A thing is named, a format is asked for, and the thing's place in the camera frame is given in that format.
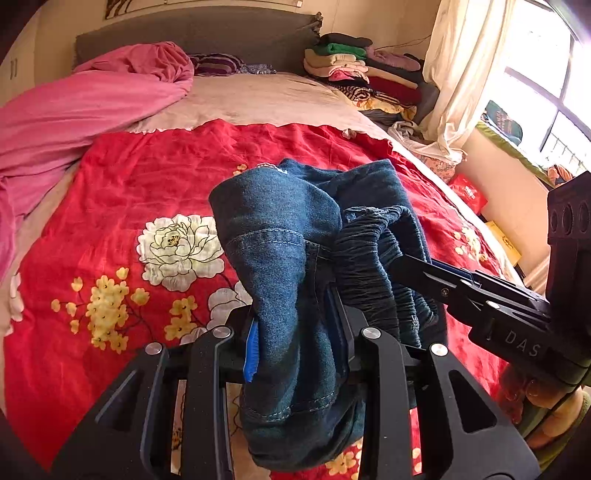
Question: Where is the blue denim pants lace hem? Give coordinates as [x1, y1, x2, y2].
[209, 159, 447, 472]

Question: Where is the right hand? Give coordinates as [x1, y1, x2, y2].
[497, 365, 570, 442]

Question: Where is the yellow box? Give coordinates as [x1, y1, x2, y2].
[486, 221, 522, 267]

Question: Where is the green fleece sleeve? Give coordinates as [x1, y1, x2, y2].
[525, 380, 590, 471]

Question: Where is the red packet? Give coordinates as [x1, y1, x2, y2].
[449, 174, 488, 215]

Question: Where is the crumpled grey white cloth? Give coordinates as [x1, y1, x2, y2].
[387, 121, 467, 165]

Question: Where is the red floral blanket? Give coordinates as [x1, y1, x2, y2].
[4, 120, 516, 467]

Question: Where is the stack of folded clothes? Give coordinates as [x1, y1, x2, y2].
[303, 32, 440, 129]

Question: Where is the cream curtain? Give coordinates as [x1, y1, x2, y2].
[420, 0, 515, 165]

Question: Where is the beige mattress sheet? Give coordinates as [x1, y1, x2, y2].
[1, 73, 501, 385]

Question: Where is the grey bed headboard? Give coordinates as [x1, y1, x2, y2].
[74, 6, 324, 75]

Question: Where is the pink bed sheet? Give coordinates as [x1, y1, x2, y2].
[1, 41, 194, 271]

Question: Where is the striped purple pillow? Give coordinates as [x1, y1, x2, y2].
[188, 53, 276, 77]

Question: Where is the white wardrobe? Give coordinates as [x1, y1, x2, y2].
[0, 13, 40, 105]

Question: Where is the wall painting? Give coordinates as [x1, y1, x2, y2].
[104, 0, 304, 20]

